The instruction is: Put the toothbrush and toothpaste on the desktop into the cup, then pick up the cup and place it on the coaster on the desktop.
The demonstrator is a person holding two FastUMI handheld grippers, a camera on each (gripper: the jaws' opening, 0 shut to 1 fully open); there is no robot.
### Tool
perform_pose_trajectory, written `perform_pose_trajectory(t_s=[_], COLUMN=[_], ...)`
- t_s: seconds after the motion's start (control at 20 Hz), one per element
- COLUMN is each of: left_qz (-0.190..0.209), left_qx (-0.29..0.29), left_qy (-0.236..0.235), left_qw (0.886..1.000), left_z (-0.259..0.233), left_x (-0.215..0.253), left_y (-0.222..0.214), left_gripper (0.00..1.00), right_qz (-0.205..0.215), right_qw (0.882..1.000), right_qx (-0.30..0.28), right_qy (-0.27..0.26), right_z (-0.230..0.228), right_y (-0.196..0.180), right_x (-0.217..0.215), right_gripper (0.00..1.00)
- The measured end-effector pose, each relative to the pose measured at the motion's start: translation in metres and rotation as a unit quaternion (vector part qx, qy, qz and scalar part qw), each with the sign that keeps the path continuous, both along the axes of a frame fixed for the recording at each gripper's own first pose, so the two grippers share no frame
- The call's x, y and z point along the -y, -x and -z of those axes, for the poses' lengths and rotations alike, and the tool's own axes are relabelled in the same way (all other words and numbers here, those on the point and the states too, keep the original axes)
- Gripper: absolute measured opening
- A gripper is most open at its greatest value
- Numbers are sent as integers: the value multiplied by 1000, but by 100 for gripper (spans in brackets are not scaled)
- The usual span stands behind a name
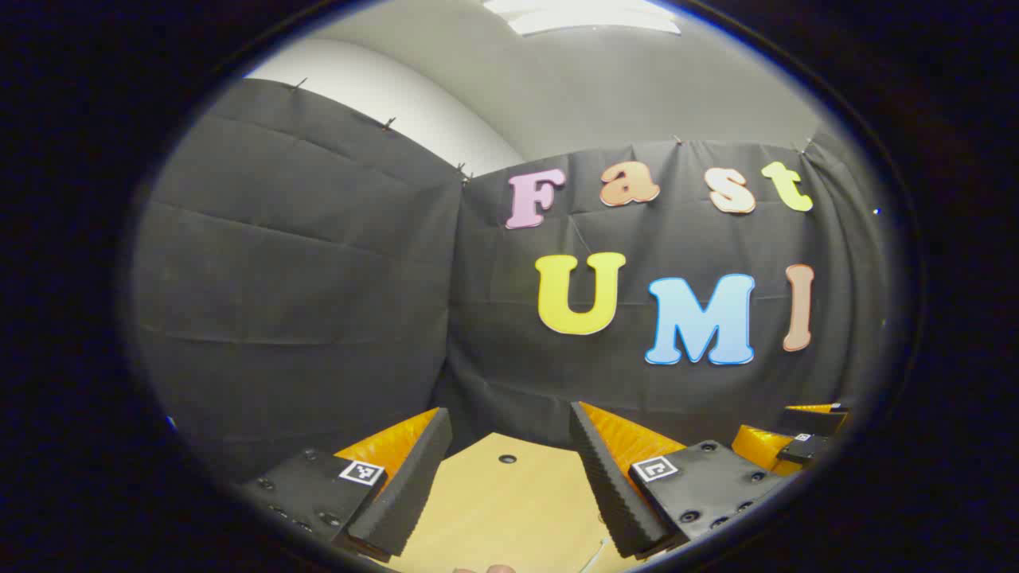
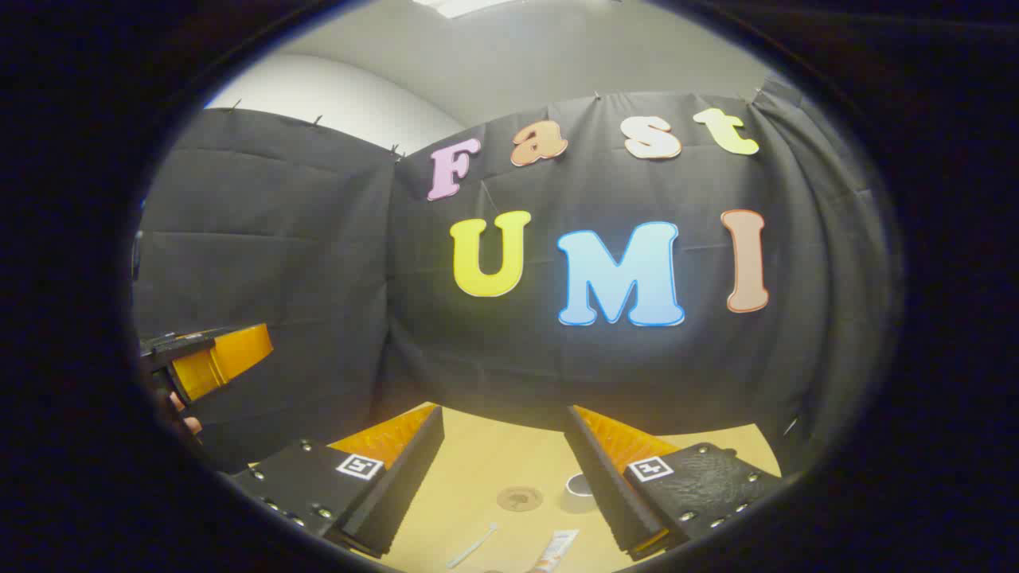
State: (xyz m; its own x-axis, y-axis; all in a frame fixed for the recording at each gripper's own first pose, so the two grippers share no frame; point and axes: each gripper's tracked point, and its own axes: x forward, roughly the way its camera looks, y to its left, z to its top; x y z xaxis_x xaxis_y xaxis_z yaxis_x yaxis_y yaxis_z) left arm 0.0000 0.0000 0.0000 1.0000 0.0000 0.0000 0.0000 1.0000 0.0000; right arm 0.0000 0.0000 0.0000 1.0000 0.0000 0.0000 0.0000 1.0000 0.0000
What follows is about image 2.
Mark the black backdrop cloth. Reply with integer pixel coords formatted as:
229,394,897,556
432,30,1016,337
131,88,896,478

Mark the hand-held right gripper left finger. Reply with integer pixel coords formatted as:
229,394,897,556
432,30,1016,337
231,404,445,558

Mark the white cup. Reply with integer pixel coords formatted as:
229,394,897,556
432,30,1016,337
564,473,596,514

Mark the light wooden desktop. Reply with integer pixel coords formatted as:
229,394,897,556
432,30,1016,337
247,402,785,573

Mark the round cork coaster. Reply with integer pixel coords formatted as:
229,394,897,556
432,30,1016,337
497,486,545,513

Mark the pale green toothbrush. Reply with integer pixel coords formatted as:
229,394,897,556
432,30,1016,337
446,521,500,570

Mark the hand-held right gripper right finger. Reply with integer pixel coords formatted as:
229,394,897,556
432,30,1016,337
565,404,785,562

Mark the white toothpaste tube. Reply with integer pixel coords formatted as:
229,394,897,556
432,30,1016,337
532,529,580,573

